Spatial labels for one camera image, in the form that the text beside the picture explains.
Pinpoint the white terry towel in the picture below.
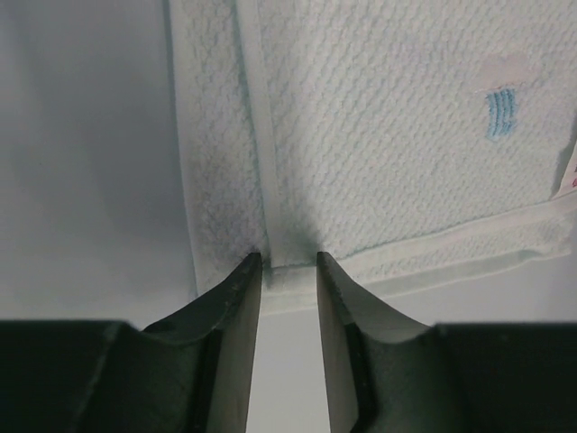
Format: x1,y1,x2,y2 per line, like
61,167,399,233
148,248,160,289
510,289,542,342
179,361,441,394
168,1,576,314

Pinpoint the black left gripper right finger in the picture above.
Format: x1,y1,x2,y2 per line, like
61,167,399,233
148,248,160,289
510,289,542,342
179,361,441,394
316,253,576,432

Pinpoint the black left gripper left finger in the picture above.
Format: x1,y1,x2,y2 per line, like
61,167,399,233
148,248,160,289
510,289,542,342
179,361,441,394
1,253,262,432

